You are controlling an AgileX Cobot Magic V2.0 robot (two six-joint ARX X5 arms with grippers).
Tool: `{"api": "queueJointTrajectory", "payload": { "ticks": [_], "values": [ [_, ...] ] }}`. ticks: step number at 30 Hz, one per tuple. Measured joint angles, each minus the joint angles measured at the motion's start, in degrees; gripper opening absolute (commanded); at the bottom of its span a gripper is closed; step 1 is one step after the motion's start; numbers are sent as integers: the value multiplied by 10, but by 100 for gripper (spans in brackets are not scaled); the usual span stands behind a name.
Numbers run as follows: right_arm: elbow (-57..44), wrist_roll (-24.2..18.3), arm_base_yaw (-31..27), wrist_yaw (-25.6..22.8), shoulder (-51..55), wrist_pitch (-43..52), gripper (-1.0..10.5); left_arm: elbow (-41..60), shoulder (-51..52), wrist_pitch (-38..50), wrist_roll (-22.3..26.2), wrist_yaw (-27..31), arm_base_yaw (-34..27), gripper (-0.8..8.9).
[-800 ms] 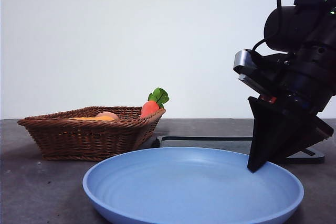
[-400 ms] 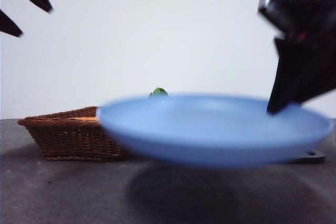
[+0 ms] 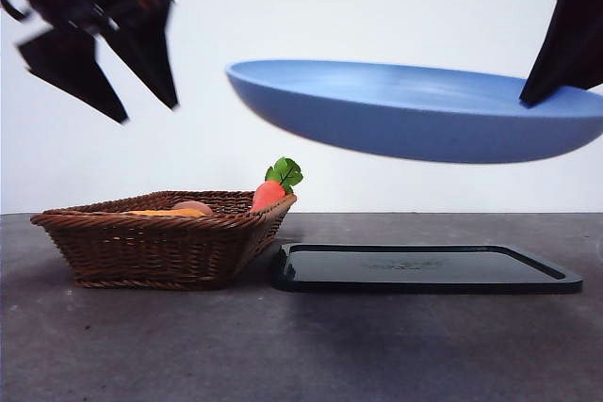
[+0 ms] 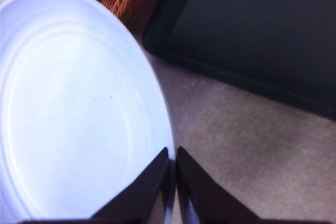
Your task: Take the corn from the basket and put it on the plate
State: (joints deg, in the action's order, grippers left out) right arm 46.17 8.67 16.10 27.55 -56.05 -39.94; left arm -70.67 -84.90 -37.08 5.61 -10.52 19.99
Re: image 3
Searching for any blue round plate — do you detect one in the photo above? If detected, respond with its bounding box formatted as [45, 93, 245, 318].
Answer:
[224, 59, 603, 165]

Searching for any pale brown egg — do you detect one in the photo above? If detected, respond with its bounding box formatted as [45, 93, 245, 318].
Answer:
[171, 201, 214, 216]

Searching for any black rectangular tray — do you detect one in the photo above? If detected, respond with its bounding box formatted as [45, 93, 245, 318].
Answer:
[270, 243, 584, 295]

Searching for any yellow orange corn cob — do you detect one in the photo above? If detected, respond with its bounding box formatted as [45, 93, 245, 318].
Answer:
[124, 208, 208, 218]

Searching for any orange carrot with green leaves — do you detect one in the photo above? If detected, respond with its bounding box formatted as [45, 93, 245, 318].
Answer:
[249, 156, 304, 213]

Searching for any brown woven wicker basket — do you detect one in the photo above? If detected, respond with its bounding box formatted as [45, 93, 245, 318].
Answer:
[30, 189, 298, 291]

